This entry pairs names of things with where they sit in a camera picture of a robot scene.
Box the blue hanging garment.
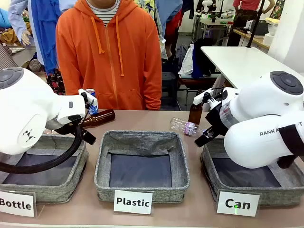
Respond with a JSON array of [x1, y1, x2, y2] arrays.
[[28, 0, 63, 76]]

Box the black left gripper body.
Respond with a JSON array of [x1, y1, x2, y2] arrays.
[[45, 114, 84, 136]]

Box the red hanging garment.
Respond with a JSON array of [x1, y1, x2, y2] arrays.
[[165, 9, 182, 46]]

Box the black plastic stool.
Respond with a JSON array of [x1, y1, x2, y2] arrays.
[[161, 72, 179, 105]]

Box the clear bottle with purple label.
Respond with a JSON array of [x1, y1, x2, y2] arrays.
[[170, 117, 207, 137]]

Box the person in orange hoodie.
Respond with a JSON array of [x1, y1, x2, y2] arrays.
[[56, 0, 162, 111]]

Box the black stand pole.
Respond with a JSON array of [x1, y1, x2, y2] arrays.
[[247, 0, 266, 48]]

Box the crushed blue soda can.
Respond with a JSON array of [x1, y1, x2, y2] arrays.
[[85, 88, 99, 115]]

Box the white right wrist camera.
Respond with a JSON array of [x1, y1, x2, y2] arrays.
[[192, 88, 214, 105]]

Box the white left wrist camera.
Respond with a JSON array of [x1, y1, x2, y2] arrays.
[[77, 88, 98, 105]]

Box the white Plastic sign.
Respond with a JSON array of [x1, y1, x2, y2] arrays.
[[113, 189, 154, 216]]

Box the background person in red shirt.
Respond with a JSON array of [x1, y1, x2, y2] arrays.
[[227, 0, 262, 47]]

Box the white Bottle sign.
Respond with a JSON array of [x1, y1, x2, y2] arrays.
[[0, 190, 37, 218]]

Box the grey basket behind Bottle sign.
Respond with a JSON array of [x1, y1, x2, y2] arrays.
[[0, 133, 89, 204]]

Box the grey basket behind Plastic sign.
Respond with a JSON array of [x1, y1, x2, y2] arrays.
[[94, 130, 190, 204]]

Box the white Can sign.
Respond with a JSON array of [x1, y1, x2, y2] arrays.
[[216, 190, 261, 217]]

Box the grey basket behind Can sign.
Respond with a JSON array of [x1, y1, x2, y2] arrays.
[[200, 142, 304, 207]]

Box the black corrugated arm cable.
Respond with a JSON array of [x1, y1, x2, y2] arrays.
[[0, 99, 95, 174]]

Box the brown glass beer bottle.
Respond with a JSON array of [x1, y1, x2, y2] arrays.
[[188, 103, 203, 125], [79, 109, 116, 129]]

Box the white paper roll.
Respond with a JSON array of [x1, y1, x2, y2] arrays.
[[262, 33, 276, 46]]

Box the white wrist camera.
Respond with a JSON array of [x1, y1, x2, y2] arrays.
[[77, 88, 98, 105], [192, 88, 214, 105]]

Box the checked cloth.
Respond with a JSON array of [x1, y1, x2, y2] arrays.
[[0, 44, 19, 71]]

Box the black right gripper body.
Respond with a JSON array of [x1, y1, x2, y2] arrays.
[[204, 104, 230, 140]]

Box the white plastic bag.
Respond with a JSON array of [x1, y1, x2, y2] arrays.
[[178, 43, 195, 76]]

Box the white side table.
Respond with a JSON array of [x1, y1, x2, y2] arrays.
[[200, 46, 304, 95]]

